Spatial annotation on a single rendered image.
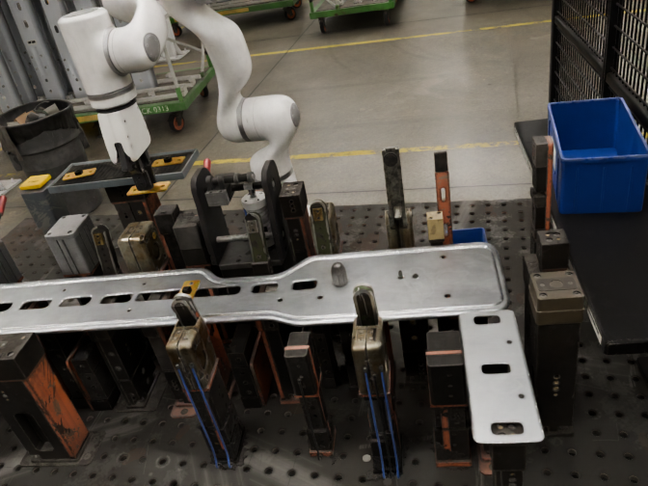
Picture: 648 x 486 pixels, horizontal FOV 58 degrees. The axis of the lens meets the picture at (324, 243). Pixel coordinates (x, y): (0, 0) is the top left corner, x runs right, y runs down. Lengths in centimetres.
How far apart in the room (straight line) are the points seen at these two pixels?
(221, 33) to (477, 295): 87
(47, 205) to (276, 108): 66
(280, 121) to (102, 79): 61
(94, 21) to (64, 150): 309
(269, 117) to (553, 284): 87
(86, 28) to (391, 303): 73
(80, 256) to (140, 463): 50
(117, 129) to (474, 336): 74
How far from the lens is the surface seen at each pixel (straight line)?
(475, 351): 105
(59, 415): 146
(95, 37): 111
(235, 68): 156
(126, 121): 115
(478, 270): 123
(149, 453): 146
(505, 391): 99
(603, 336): 106
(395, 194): 128
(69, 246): 153
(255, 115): 163
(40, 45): 601
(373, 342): 102
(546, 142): 127
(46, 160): 417
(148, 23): 111
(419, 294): 118
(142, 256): 147
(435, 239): 130
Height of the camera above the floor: 174
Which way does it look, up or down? 33 degrees down
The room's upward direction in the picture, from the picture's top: 12 degrees counter-clockwise
